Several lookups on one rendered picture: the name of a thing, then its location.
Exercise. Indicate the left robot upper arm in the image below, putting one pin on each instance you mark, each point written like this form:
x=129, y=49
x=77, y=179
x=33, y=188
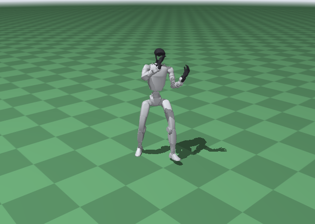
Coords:
x=171, y=76

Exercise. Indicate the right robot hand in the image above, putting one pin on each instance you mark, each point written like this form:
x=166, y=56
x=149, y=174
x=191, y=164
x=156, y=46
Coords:
x=159, y=62

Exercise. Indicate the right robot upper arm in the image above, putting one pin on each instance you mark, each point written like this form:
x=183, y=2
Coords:
x=145, y=69

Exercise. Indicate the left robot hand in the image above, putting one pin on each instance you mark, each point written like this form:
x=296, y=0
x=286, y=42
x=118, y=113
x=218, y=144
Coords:
x=185, y=74

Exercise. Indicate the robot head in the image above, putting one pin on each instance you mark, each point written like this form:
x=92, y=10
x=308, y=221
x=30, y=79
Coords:
x=159, y=52

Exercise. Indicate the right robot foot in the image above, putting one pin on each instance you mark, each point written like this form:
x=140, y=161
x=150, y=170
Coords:
x=139, y=151

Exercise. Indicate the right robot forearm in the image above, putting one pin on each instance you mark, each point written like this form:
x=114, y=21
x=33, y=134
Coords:
x=151, y=72

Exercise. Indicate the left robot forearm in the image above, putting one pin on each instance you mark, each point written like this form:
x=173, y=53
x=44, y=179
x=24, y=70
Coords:
x=179, y=83

